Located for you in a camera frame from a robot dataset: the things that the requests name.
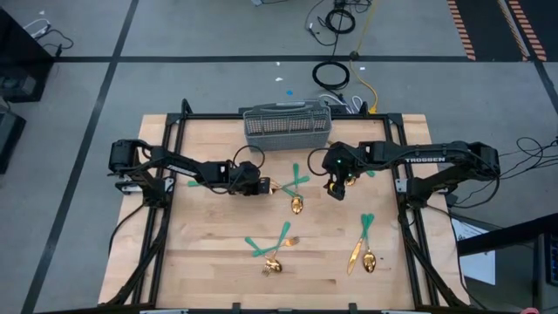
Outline black floor cables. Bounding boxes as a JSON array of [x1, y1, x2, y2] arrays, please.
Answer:
[[496, 136, 558, 182]]

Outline white paper sheet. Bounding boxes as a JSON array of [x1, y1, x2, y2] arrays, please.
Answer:
[[450, 216, 497, 287]]

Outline black cabinet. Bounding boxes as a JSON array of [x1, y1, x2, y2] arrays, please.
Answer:
[[0, 8, 54, 104]]

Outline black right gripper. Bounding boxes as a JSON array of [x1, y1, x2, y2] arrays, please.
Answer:
[[323, 146, 364, 202]]

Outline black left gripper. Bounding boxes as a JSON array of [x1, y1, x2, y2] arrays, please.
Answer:
[[228, 160, 273, 196]]

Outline gold fork green handle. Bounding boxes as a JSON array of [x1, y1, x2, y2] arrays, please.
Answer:
[[260, 221, 292, 278], [251, 235, 302, 258], [269, 174, 311, 195]]

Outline grey equipment box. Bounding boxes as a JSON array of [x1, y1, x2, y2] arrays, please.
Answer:
[[534, 233, 558, 313]]

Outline black aluminium table frame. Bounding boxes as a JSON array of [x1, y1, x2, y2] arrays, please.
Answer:
[[98, 98, 472, 314]]

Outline black cable coil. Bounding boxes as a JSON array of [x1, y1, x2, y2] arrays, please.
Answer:
[[304, 0, 357, 47], [311, 60, 351, 92]]

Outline black box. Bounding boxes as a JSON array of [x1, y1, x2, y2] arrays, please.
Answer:
[[0, 108, 27, 175]]

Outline black desk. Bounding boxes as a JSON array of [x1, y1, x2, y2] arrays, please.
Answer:
[[455, 212, 558, 314]]

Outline white cable bundle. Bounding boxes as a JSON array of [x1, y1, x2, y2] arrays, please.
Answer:
[[317, 92, 364, 115]]

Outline grey plastic silverware basket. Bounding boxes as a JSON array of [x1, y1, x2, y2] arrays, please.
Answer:
[[242, 99, 333, 153]]

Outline yellow floor cable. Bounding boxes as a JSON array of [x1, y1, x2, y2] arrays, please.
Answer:
[[348, 0, 380, 115]]

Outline gold spoon green handle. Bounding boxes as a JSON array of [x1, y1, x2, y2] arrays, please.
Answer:
[[345, 169, 377, 187], [243, 236, 283, 274], [290, 162, 304, 215], [362, 213, 378, 275]]

